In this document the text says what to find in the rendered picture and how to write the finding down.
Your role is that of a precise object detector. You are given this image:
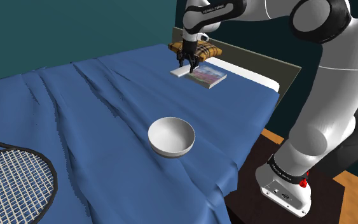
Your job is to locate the black tennis racket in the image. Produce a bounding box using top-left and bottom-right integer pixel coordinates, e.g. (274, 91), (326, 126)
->
(0, 122), (59, 224)

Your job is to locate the white flat slab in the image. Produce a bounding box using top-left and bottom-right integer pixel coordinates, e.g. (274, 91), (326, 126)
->
(170, 63), (193, 78)

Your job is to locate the dark robot stand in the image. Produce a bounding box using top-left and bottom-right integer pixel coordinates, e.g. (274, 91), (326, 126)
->
(223, 132), (346, 224)

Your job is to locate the white bowl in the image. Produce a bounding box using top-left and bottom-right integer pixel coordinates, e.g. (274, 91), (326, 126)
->
(148, 116), (196, 158)

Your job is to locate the colourful book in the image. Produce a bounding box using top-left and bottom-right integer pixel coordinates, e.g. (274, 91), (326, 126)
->
(185, 64), (228, 90)

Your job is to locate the bed with blue sheet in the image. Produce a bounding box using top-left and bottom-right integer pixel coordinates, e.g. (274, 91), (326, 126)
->
(0, 26), (302, 224)

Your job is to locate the plaid brown pillow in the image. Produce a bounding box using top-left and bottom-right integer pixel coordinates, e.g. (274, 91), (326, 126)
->
(168, 39), (223, 62)

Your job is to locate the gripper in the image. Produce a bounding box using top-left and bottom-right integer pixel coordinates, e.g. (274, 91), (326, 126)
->
(177, 39), (200, 74)

